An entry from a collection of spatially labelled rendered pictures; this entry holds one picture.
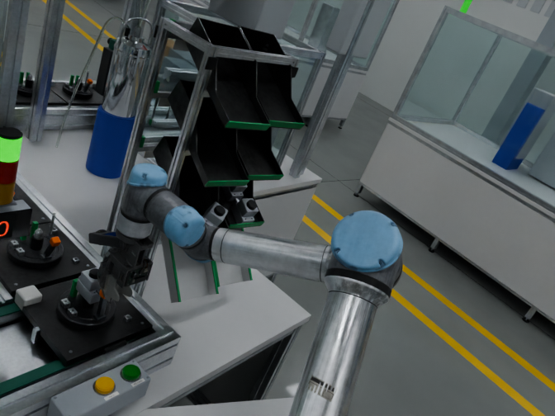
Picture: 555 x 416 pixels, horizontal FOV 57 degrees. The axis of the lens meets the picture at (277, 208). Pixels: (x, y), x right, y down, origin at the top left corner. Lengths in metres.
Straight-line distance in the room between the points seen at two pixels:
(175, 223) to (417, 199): 4.20
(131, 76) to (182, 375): 1.14
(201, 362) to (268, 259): 0.53
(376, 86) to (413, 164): 5.89
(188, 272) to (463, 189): 3.68
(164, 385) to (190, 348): 0.16
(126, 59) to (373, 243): 1.41
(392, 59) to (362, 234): 9.91
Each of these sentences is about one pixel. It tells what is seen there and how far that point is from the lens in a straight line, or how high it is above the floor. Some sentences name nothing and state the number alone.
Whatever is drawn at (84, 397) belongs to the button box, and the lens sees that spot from 1.22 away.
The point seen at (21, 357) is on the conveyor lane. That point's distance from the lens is 1.34.
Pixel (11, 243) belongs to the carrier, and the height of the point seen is 1.00.
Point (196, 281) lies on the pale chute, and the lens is 1.49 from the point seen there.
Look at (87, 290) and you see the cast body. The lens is 1.31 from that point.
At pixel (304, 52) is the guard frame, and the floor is 1.54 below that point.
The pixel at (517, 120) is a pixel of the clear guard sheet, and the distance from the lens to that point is 4.73.
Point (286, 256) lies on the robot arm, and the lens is 1.04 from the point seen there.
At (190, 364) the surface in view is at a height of 0.86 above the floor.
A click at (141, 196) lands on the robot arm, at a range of 1.06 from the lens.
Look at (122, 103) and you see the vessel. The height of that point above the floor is 1.19.
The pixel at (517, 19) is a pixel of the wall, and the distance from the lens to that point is 9.81.
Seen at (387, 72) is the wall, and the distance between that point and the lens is 10.73.
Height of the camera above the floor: 1.89
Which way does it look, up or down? 25 degrees down
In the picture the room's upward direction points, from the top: 23 degrees clockwise
